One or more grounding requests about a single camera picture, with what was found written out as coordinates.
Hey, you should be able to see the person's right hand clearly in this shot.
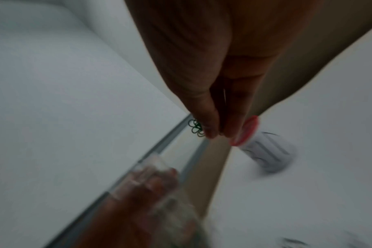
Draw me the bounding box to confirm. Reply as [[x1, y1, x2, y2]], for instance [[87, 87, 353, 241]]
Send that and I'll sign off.
[[124, 0, 325, 139]]

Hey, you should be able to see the person's left hand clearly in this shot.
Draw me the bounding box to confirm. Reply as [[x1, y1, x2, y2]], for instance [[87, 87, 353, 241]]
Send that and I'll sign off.
[[72, 167, 193, 248]]

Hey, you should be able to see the small clear plastic bag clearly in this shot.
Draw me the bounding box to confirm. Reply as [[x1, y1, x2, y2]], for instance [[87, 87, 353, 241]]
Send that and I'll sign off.
[[109, 154, 214, 248]]

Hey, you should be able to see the green paper clip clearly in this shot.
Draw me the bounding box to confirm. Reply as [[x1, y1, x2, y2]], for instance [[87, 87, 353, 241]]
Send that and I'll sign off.
[[188, 118, 206, 138]]

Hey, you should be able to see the beige partition panel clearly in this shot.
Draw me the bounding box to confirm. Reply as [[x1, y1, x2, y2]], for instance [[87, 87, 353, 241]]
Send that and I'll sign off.
[[253, 0, 372, 117]]

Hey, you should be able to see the red cup with paper label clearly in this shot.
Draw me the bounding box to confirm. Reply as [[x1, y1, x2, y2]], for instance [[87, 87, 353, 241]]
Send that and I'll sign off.
[[229, 115, 297, 174]]

